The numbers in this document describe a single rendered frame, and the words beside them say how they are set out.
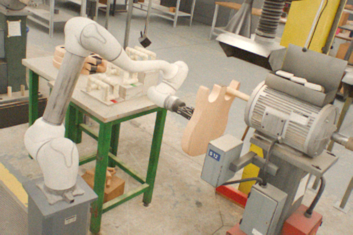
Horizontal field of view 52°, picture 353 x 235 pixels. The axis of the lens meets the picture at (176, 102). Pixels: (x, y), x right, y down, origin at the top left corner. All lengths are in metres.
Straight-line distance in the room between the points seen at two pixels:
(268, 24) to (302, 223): 0.97
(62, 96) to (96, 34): 0.39
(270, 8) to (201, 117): 0.62
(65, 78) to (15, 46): 2.02
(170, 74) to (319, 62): 0.78
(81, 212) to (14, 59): 2.25
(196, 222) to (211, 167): 1.29
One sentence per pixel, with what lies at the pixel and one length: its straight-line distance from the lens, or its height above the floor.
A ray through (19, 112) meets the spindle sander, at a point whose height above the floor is 0.14.
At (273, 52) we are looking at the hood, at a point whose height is 1.51.
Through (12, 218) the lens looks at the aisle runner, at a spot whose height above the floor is 0.00.
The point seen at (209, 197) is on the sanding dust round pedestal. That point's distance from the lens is 3.19.
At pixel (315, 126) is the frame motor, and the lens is 1.64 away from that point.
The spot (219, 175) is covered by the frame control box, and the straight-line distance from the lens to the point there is 1.67.
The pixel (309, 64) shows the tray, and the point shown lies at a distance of 1.80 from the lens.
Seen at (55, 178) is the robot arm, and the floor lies 0.82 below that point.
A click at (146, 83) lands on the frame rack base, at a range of 2.45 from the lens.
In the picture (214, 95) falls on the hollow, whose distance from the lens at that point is 1.81.
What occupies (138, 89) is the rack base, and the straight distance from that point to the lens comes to 2.41.
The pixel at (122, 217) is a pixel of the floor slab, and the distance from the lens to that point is 2.84.
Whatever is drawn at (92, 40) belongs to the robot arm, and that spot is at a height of 1.46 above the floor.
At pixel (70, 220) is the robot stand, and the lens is 1.91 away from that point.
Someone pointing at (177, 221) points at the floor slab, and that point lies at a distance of 2.88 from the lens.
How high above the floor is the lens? 1.89
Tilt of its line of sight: 23 degrees down
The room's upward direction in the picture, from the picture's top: 10 degrees clockwise
